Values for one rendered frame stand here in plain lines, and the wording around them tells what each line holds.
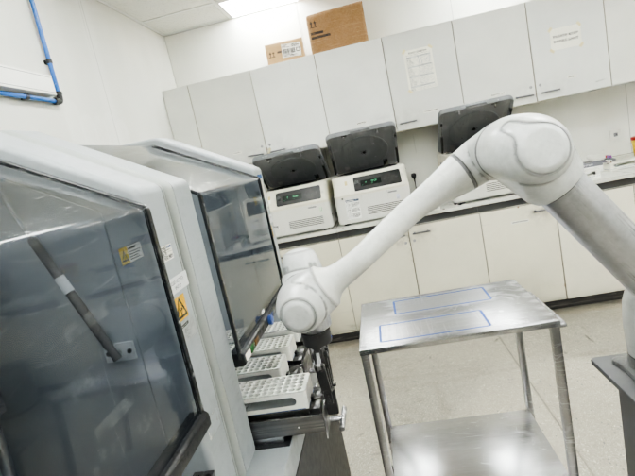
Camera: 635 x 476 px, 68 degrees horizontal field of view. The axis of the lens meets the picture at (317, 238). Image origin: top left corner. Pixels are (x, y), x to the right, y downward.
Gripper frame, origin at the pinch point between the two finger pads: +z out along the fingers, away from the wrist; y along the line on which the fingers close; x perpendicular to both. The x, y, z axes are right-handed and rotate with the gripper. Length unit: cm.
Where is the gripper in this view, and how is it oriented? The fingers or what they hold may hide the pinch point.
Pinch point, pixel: (331, 400)
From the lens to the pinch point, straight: 130.4
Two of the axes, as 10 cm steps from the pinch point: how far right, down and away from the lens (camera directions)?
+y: -1.1, 1.9, -9.8
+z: 2.1, 9.6, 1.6
